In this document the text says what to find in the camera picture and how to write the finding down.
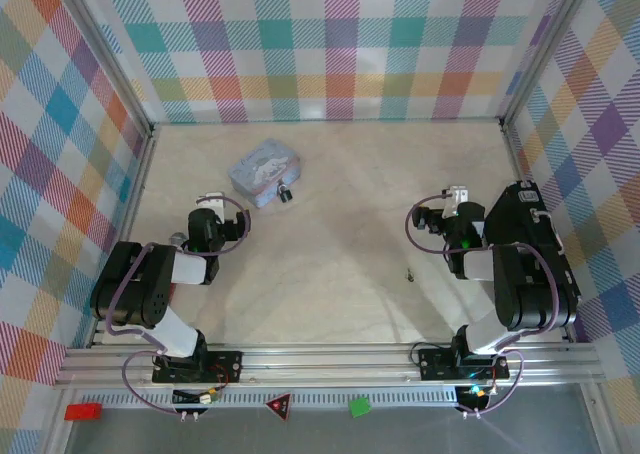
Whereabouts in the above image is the black padlock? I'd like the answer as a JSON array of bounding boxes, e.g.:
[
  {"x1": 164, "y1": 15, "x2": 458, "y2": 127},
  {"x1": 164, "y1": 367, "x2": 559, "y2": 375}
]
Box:
[{"x1": 276, "y1": 177, "x2": 297, "y2": 206}]

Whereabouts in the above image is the cartoon bunny tin box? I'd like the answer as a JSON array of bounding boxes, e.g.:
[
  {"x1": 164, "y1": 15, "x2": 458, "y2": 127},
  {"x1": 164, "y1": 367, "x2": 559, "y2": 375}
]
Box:
[{"x1": 227, "y1": 137, "x2": 304, "y2": 209}]

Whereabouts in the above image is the black hard case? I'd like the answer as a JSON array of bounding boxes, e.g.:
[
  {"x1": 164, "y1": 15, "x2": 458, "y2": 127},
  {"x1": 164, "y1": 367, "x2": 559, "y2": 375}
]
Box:
[{"x1": 483, "y1": 179, "x2": 583, "y2": 328}]

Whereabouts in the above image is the red triangle warning sticker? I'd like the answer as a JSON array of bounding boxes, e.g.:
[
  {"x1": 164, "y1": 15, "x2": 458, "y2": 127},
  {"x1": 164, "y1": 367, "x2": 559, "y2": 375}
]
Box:
[{"x1": 264, "y1": 392, "x2": 293, "y2": 422}]

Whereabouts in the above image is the red block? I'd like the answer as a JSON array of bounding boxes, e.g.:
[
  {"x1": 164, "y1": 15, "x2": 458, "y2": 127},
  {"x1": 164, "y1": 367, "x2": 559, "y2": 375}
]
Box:
[{"x1": 64, "y1": 402, "x2": 103, "y2": 421}]

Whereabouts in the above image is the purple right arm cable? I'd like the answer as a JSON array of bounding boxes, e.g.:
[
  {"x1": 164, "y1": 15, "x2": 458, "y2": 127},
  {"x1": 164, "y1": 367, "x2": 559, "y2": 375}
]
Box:
[{"x1": 407, "y1": 196, "x2": 559, "y2": 419}]

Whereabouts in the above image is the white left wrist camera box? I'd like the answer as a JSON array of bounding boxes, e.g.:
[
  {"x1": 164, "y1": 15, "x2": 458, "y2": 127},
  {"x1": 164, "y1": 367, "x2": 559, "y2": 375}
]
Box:
[{"x1": 197, "y1": 190, "x2": 227, "y2": 220}]

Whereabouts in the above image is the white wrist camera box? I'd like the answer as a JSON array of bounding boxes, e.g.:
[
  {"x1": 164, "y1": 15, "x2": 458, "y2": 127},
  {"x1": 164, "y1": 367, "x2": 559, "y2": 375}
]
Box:
[
  {"x1": 441, "y1": 185, "x2": 471, "y2": 220},
  {"x1": 197, "y1": 190, "x2": 227, "y2": 220}
]

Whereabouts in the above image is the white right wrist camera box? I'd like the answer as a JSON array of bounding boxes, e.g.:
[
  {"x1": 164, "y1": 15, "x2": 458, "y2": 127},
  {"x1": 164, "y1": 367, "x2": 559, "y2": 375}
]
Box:
[{"x1": 441, "y1": 185, "x2": 471, "y2": 220}]

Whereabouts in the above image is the aluminium back rail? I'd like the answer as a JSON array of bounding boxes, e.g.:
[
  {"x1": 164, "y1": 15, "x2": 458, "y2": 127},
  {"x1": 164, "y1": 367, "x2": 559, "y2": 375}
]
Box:
[{"x1": 149, "y1": 115, "x2": 506, "y2": 127}]

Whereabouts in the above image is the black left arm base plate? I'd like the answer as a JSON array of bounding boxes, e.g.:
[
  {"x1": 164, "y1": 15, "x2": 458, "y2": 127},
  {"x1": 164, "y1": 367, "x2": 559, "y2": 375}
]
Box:
[{"x1": 151, "y1": 349, "x2": 244, "y2": 386}]

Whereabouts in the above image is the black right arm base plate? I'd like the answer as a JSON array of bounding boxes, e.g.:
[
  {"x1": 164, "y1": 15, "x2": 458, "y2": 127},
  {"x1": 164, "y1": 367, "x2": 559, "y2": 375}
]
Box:
[{"x1": 418, "y1": 346, "x2": 511, "y2": 382}]

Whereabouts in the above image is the aluminium mounting rail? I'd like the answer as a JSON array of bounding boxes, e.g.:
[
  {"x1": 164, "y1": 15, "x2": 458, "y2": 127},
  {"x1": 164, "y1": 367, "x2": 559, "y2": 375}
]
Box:
[{"x1": 54, "y1": 344, "x2": 602, "y2": 391}]

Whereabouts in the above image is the grey slotted cable duct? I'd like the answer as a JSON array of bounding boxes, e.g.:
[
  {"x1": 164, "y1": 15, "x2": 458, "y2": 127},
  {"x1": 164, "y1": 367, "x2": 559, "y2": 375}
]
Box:
[{"x1": 106, "y1": 387, "x2": 460, "y2": 409}]

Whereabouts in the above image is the aluminium frame post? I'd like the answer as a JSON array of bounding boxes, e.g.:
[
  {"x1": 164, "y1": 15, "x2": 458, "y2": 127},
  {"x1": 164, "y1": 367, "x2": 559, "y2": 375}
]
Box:
[
  {"x1": 498, "y1": 0, "x2": 597, "y2": 128},
  {"x1": 48, "y1": 0, "x2": 154, "y2": 136}
]

